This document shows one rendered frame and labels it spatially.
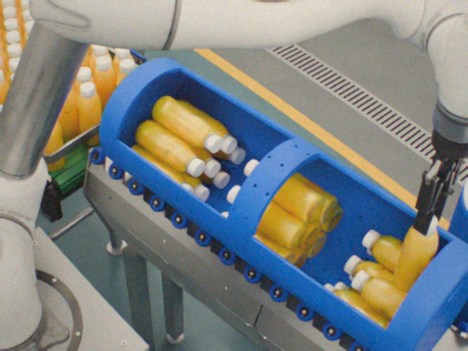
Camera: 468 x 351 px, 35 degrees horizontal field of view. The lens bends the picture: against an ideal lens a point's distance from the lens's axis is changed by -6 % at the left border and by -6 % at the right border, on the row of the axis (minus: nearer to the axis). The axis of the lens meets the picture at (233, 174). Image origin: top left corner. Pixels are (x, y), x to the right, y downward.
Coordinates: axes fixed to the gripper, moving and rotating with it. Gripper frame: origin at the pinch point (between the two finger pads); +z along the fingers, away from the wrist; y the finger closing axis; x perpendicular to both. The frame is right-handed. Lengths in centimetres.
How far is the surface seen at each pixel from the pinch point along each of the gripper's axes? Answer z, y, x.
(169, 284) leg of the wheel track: 96, 5, 75
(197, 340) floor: 132, 12, 69
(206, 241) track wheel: 36, -11, 44
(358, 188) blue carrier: 20.3, 13.2, 22.5
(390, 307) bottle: 20.2, -7.8, -1.4
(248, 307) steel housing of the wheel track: 45, -13, 29
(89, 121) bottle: 34, -5, 92
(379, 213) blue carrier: 23.6, 13.4, 15.9
